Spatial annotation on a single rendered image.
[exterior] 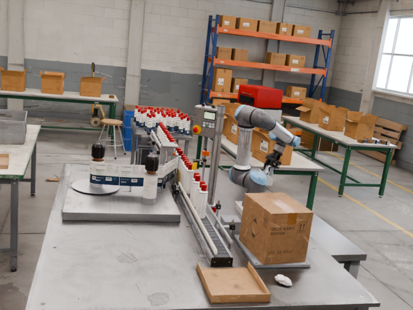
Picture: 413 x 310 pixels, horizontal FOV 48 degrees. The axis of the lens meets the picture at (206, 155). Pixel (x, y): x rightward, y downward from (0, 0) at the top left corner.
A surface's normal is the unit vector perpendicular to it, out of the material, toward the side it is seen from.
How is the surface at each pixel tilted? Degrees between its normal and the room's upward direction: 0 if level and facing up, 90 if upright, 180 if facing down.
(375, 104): 90
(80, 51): 90
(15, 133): 90
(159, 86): 90
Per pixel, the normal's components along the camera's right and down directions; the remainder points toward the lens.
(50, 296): 0.11, -0.97
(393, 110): -0.96, -0.04
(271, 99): 0.45, 0.25
